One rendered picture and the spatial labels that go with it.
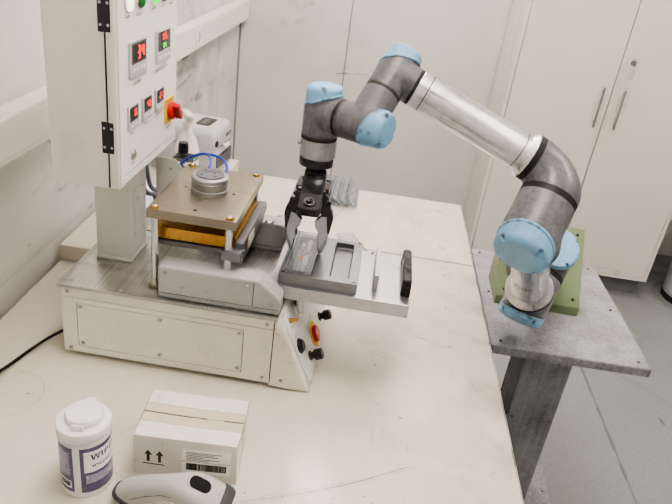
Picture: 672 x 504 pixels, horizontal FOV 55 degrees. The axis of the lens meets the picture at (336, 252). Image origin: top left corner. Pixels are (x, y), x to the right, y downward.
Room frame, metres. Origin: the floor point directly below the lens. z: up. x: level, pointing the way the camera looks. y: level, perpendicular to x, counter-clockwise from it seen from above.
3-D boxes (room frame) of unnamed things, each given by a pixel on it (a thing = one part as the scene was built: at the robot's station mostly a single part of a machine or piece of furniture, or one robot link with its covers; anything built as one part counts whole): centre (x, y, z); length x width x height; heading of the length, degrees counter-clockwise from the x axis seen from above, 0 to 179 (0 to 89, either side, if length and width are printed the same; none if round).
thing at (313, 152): (1.30, 0.07, 1.23); 0.08 x 0.08 x 0.05
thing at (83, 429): (0.80, 0.37, 0.82); 0.09 x 0.09 x 0.15
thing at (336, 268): (1.27, 0.03, 0.98); 0.20 x 0.17 x 0.03; 178
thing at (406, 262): (1.26, -0.16, 0.99); 0.15 x 0.02 x 0.04; 178
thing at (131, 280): (1.28, 0.32, 0.93); 0.46 x 0.35 x 0.01; 88
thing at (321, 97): (1.30, 0.06, 1.31); 0.09 x 0.08 x 0.11; 59
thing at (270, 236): (1.42, 0.20, 0.96); 0.26 x 0.05 x 0.07; 88
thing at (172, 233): (1.29, 0.28, 1.07); 0.22 x 0.17 x 0.10; 178
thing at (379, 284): (1.27, -0.02, 0.97); 0.30 x 0.22 x 0.08; 88
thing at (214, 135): (2.23, 0.56, 0.88); 0.25 x 0.20 x 0.17; 82
